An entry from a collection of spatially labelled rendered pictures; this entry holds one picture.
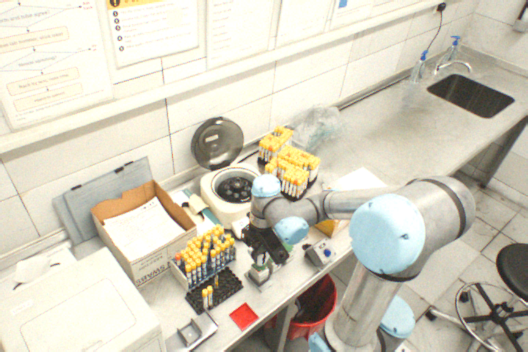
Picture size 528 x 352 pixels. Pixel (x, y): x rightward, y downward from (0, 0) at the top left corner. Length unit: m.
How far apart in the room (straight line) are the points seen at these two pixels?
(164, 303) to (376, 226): 0.85
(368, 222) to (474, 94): 2.36
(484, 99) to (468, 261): 1.05
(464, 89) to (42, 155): 2.49
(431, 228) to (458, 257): 2.27
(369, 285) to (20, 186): 1.04
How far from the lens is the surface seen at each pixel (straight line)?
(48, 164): 1.35
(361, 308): 0.80
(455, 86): 2.97
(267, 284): 1.34
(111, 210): 1.47
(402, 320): 1.03
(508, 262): 2.08
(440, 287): 2.70
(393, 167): 1.91
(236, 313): 1.29
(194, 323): 1.20
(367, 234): 0.65
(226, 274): 1.34
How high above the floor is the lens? 2.02
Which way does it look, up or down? 43 degrees down
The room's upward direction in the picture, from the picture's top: 6 degrees clockwise
